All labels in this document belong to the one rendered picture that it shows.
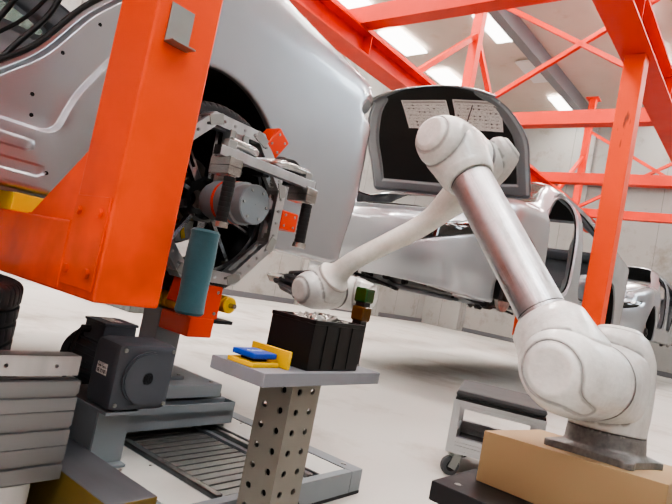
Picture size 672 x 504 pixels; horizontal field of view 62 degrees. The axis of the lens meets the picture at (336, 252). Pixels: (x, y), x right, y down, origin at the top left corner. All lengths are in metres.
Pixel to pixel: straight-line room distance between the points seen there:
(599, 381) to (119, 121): 1.08
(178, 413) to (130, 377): 0.48
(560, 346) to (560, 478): 0.31
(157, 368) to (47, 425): 0.32
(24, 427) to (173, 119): 0.72
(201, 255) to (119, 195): 0.51
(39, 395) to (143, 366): 0.29
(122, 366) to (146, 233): 0.39
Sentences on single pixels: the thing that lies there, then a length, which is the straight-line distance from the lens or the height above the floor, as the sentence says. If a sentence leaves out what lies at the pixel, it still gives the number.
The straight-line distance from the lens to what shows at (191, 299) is 1.72.
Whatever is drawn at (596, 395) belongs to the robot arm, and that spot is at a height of 0.55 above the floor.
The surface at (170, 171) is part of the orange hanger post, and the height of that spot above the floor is 0.83.
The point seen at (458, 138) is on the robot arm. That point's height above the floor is 1.04.
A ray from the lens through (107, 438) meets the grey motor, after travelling 1.64.
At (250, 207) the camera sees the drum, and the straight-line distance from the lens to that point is 1.79.
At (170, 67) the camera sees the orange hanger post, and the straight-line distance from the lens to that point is 1.35.
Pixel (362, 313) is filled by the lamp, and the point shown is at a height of 0.59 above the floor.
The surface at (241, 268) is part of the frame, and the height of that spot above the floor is 0.64.
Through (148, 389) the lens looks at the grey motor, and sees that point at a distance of 1.59.
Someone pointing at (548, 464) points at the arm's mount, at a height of 0.38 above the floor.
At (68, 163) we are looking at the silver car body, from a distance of 1.79.
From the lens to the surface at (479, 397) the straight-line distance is 2.35.
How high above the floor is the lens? 0.66
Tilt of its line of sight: 3 degrees up
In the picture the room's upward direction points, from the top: 11 degrees clockwise
